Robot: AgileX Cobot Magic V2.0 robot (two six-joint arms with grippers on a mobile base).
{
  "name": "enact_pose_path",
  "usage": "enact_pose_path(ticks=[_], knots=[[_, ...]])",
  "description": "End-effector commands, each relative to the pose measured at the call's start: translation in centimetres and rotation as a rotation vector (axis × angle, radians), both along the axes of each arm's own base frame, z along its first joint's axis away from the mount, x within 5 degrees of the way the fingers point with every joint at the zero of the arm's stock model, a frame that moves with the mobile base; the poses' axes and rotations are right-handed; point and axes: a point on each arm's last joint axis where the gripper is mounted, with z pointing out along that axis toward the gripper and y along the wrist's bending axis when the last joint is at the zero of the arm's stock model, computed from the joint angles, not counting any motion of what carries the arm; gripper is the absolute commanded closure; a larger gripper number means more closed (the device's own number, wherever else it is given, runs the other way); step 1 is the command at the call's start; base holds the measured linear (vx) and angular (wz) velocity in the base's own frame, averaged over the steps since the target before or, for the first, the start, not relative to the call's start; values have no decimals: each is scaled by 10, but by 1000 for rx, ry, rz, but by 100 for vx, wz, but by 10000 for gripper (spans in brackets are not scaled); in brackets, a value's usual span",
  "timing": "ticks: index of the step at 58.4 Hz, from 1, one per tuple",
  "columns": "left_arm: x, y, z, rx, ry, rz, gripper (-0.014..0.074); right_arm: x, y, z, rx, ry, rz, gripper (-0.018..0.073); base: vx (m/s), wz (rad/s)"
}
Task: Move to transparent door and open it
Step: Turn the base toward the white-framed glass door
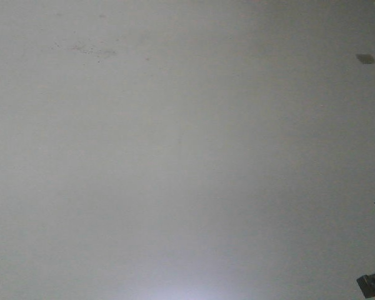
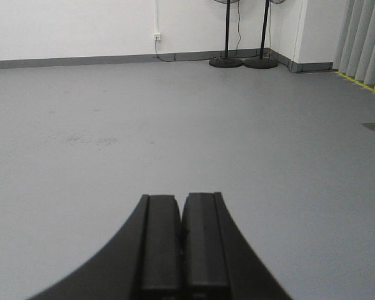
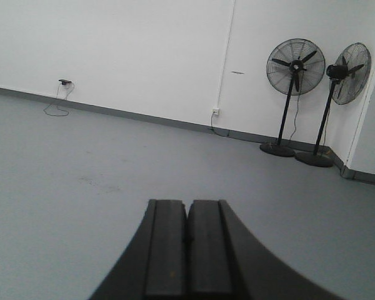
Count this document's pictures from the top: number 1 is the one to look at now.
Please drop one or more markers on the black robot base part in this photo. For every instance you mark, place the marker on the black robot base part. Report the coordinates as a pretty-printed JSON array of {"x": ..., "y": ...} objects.
[{"x": 366, "y": 284}]

